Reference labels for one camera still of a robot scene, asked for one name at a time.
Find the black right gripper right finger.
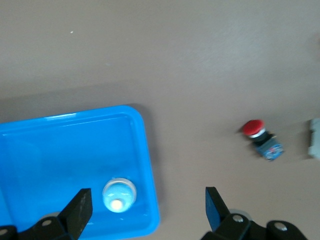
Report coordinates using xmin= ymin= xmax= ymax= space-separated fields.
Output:
xmin=201 ymin=186 xmax=308 ymax=240

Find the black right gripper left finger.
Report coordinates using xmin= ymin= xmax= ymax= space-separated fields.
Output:
xmin=0 ymin=188 xmax=94 ymax=240

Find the clear glass dome paperweight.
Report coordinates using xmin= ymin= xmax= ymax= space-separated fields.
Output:
xmin=101 ymin=177 xmax=138 ymax=214

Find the blue plastic tray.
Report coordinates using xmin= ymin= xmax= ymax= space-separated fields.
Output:
xmin=0 ymin=104 xmax=161 ymax=238

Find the red mushroom push button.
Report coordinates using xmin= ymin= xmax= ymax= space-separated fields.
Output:
xmin=237 ymin=119 xmax=285 ymax=162

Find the brown table cover mat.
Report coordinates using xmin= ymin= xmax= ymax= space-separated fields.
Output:
xmin=0 ymin=0 xmax=320 ymax=240

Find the white circuit breaker red switch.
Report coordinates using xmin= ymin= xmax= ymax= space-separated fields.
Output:
xmin=305 ymin=118 xmax=320 ymax=160

